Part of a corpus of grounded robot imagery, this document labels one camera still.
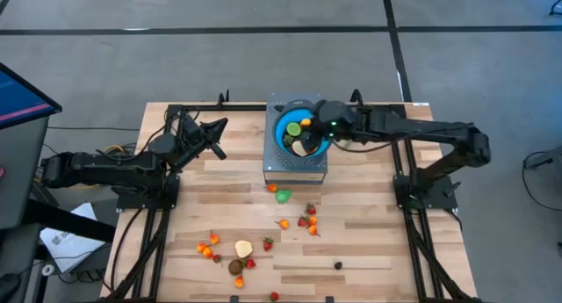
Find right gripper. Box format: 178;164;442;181
302;99;357;153

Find grey perforated metal stand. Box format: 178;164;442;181
262;91;329;185

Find thin black floor cable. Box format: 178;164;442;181
521;149;562;213

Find thick black cable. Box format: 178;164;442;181
109;208;144;293

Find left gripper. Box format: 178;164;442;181
173;117;229;164

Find yellow cable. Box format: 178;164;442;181
61;143;128;191

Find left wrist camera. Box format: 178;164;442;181
180;114;201;140

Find brown toy kiwi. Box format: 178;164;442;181
227;258;245;277

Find white paper sheet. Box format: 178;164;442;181
39;201;106;274

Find blue collapsible bowl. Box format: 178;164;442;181
274;98;335;159

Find black desk bar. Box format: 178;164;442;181
24;199;116;243

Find blue screen monitor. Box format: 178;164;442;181
0;61;62;131

